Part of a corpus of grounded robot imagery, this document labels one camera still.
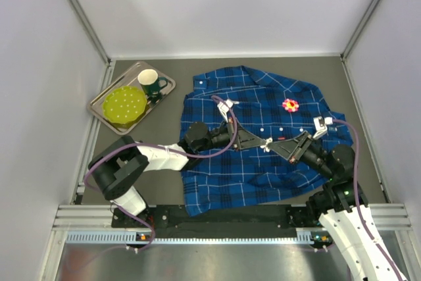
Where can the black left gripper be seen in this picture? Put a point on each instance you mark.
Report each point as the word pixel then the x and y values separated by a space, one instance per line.
pixel 233 134

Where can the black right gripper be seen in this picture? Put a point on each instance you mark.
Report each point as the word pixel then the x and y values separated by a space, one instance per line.
pixel 300 146

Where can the silver maple leaf brooch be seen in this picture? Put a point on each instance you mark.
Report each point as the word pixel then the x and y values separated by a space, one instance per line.
pixel 265 145

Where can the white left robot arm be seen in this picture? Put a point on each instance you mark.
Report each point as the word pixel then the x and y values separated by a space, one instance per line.
pixel 116 170

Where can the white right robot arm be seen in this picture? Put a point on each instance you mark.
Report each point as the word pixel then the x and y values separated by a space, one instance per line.
pixel 341 207

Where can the pink flower brooch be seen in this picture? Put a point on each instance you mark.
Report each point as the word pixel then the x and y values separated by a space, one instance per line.
pixel 290 105

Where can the blue plaid shirt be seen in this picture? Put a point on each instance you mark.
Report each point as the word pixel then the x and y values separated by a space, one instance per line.
pixel 252 176

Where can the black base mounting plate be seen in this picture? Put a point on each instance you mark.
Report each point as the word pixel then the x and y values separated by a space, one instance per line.
pixel 259 221

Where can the green mug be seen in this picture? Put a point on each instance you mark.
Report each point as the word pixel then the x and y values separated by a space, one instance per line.
pixel 151 82

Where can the yellow-green dotted plate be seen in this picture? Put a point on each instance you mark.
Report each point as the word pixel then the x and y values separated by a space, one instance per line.
pixel 124 107

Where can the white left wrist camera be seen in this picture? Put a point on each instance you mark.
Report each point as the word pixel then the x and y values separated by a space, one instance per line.
pixel 224 107

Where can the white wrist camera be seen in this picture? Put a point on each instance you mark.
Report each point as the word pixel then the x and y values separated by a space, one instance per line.
pixel 321 125
pixel 224 107

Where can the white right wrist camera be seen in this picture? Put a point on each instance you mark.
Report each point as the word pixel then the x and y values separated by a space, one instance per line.
pixel 321 125

